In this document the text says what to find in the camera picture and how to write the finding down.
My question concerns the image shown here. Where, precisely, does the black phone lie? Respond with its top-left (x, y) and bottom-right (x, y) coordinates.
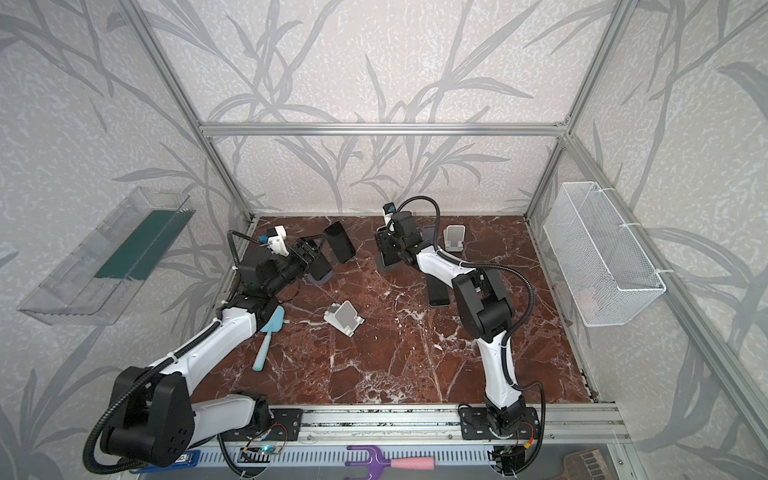
top-left (308, 252), bottom-right (332, 279)
top-left (425, 274), bottom-right (451, 308)
top-left (324, 221), bottom-right (356, 264)
top-left (375, 252), bottom-right (401, 272)

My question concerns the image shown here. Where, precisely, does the white phone stand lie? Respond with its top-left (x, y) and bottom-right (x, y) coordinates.
top-left (443, 224), bottom-right (466, 253)
top-left (324, 300), bottom-right (365, 337)

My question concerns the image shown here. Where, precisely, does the white phone stand front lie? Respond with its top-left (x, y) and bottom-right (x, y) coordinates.
top-left (324, 300), bottom-right (365, 337)

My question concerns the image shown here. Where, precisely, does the purple round phone stand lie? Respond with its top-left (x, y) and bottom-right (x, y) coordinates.
top-left (421, 225), bottom-right (439, 249)

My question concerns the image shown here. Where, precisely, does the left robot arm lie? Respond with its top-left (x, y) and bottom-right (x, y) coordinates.
top-left (82, 237), bottom-right (324, 475)

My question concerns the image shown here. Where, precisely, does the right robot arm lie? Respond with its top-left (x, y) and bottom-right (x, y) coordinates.
top-left (375, 203), bottom-right (535, 438)

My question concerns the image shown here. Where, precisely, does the grey stand far left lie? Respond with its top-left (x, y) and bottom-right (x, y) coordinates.
top-left (309, 271), bottom-right (333, 286)

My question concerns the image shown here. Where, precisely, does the teal silicone spatula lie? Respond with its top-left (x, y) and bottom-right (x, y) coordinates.
top-left (252, 305), bottom-right (285, 372)

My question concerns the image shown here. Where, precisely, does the purple pink fork tool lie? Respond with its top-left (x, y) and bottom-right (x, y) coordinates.
top-left (344, 445), bottom-right (436, 480)

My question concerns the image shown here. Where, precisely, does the brown grid board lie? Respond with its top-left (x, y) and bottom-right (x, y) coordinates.
top-left (559, 449), bottom-right (615, 480)

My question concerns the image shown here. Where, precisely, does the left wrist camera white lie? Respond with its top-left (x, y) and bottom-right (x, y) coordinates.
top-left (260, 225), bottom-right (290, 257)

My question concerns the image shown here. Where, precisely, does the clear plastic wall tray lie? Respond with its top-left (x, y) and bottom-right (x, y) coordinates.
top-left (18, 187), bottom-right (195, 326)

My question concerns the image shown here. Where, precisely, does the blue handled tool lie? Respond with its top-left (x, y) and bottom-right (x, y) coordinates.
top-left (130, 449), bottom-right (201, 475)

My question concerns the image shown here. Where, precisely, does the white wire mesh basket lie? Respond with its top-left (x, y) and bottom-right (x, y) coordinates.
top-left (544, 181), bottom-right (666, 327)

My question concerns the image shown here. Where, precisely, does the aluminium mounting rail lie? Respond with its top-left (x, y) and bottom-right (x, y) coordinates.
top-left (272, 403), bottom-right (631, 447)

